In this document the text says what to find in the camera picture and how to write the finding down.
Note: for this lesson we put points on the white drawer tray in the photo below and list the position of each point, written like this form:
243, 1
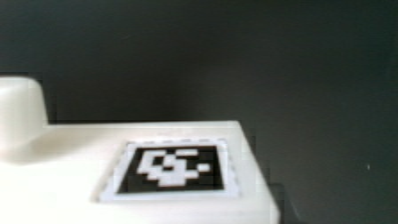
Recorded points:
142, 173

